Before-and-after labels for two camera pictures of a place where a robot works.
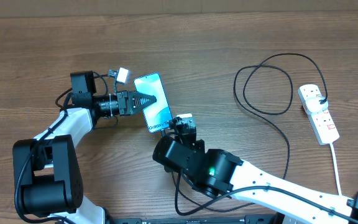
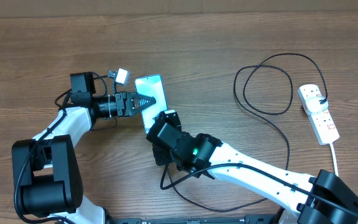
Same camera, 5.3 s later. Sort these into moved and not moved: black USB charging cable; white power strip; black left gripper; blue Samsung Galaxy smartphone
Moved: black USB charging cable
Not moved: black left gripper; white power strip; blue Samsung Galaxy smartphone
